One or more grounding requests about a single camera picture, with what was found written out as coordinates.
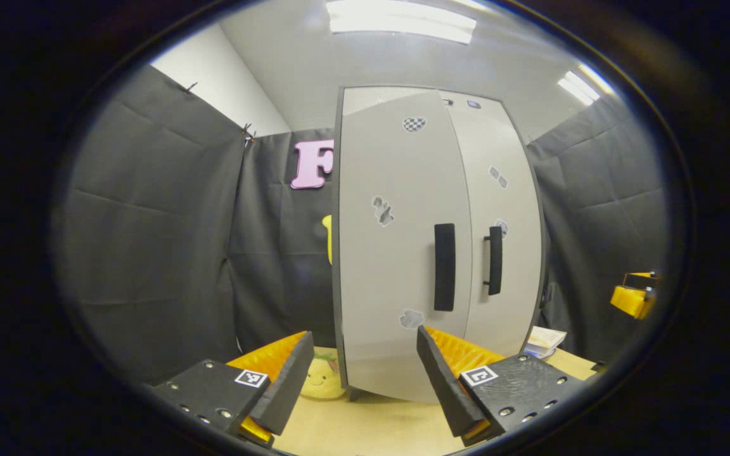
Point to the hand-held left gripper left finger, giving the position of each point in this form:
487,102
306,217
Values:
289,380

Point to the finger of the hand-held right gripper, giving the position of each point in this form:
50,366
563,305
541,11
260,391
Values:
640,278
630,301

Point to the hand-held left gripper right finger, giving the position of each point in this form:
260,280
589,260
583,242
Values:
444,386

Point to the grey shoe cabinet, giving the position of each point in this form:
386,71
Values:
397,266

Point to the grey shoe cabinet door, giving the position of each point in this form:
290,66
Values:
517,209
390,266

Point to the grey cabinet drawer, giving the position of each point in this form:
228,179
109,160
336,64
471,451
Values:
365,97

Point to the yellow plush toy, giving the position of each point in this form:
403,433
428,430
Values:
320,380

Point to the cream book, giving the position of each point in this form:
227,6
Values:
545,337

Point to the black backdrop cloth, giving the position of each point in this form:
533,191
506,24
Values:
149,240

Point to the small ceiling light panel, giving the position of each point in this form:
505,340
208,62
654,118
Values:
583,85

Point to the large ceiling light panel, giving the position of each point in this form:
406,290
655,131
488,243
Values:
403,19

